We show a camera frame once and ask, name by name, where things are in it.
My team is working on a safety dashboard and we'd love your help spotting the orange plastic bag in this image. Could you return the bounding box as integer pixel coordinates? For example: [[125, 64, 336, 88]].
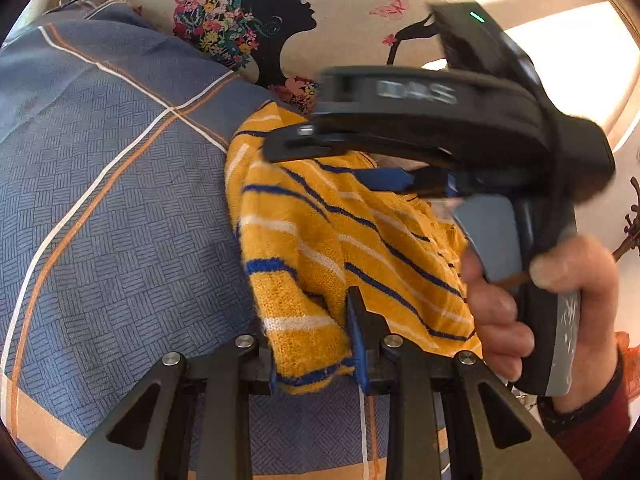
[[615, 332, 640, 402]]

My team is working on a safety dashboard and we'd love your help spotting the right hand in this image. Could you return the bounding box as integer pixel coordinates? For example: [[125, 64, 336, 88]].
[[461, 236, 618, 413]]

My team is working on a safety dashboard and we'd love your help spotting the woman silhouette print pillow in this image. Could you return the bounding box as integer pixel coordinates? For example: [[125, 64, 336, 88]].
[[128, 0, 442, 114]]

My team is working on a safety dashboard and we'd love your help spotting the yellow striped knit sweater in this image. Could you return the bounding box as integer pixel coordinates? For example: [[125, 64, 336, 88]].
[[224, 103, 480, 394]]

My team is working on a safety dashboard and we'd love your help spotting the wooden headboard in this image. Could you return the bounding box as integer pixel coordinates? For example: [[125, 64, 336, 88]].
[[447, 0, 639, 151]]

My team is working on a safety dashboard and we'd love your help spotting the blue checked bed sheet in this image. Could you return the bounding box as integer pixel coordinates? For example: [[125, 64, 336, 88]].
[[1, 0, 390, 479]]

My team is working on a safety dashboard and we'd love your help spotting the red sleeve right forearm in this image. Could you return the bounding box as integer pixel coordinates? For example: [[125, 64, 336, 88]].
[[537, 351, 632, 479]]

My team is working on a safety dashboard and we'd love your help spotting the dark wooden coat stand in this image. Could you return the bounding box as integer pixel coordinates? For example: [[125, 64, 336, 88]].
[[613, 177, 640, 262]]

